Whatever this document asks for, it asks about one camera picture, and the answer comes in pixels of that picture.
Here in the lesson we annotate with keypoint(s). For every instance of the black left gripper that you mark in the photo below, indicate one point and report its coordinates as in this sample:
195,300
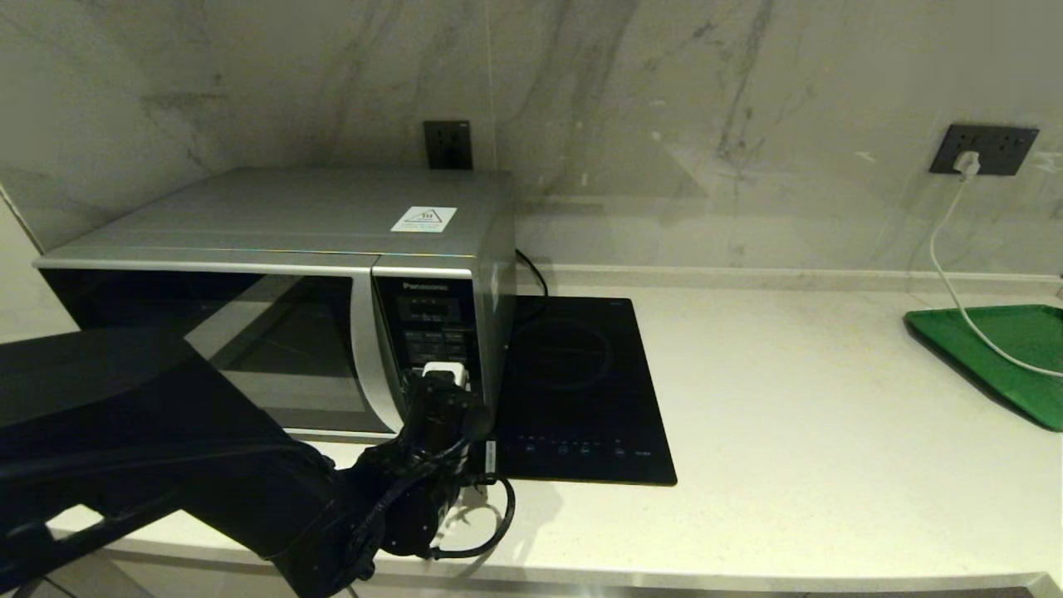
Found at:
440,419

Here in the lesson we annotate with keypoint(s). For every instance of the microwave door with dark glass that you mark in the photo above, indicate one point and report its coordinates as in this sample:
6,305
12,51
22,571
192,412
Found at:
274,332

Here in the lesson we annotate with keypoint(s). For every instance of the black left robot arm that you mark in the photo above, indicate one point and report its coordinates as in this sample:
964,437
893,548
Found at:
166,432

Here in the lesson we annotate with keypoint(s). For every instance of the silver Panasonic microwave body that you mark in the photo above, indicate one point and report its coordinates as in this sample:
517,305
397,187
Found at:
291,208

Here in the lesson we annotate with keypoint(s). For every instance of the black induction cooktop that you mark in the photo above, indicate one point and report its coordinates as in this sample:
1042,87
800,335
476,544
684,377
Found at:
581,374

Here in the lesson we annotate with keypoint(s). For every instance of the white triangle warning sticker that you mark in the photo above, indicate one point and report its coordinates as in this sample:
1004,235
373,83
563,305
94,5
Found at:
424,219

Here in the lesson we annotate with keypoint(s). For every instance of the green plastic tray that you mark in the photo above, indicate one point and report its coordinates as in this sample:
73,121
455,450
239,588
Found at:
1005,349

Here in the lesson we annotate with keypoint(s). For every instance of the white power plug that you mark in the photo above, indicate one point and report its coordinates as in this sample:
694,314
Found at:
967,165

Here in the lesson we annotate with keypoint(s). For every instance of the small black wall socket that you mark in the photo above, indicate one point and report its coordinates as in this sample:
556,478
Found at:
448,145

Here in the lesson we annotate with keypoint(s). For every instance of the wide black wall socket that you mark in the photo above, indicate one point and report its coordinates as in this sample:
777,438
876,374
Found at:
1005,149

